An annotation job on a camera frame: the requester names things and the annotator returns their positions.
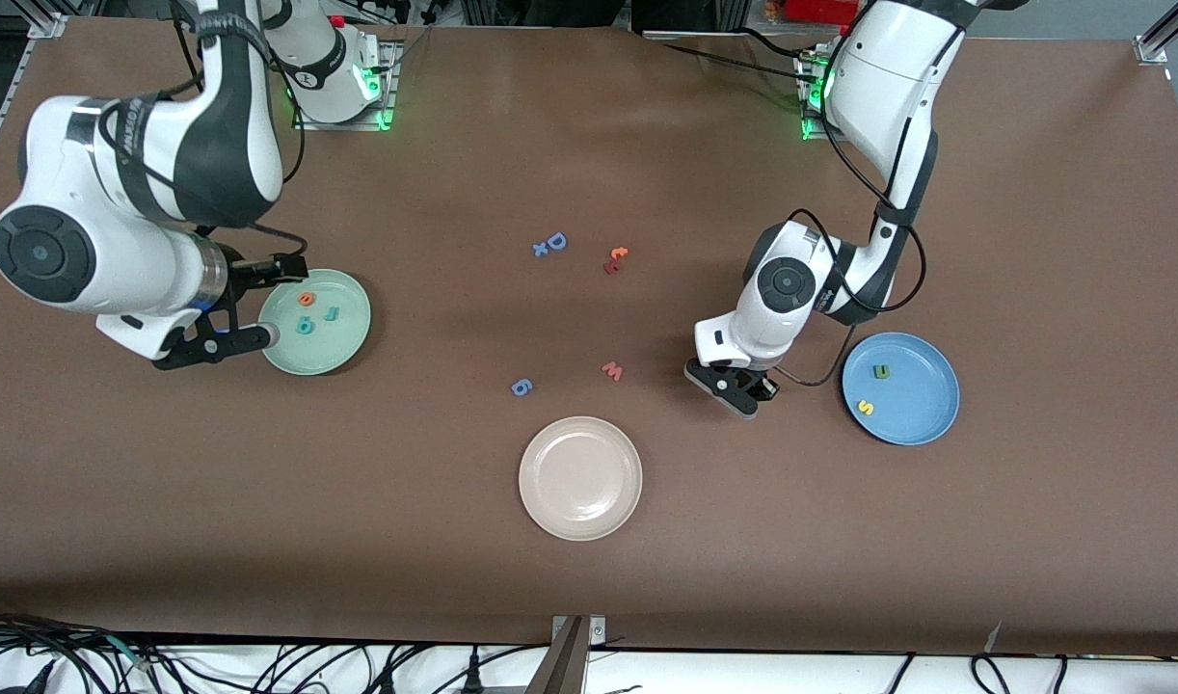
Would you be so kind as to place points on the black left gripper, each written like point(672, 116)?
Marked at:
point(764, 388)

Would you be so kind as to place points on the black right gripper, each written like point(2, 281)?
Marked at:
point(249, 274)

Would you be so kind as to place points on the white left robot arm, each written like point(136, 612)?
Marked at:
point(787, 284)

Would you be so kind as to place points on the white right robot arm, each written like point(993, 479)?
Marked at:
point(117, 193)

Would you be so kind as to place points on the light green plate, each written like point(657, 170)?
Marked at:
point(334, 342)

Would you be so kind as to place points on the red letter w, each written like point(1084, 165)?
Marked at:
point(612, 370)

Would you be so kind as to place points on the blue plate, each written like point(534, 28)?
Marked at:
point(917, 405)

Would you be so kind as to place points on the beige plate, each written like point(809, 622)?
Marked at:
point(580, 478)

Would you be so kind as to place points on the blue letter g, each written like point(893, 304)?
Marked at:
point(522, 387)

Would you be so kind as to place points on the brown table cover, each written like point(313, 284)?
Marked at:
point(165, 482)

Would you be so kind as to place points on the blue letter D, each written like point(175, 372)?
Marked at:
point(557, 242)

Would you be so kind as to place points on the white tape scrap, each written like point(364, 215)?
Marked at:
point(994, 638)

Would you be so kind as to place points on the red box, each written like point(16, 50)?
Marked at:
point(820, 10)

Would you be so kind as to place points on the black power plug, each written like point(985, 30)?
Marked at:
point(472, 670)

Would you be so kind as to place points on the metal table bracket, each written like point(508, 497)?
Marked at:
point(570, 655)

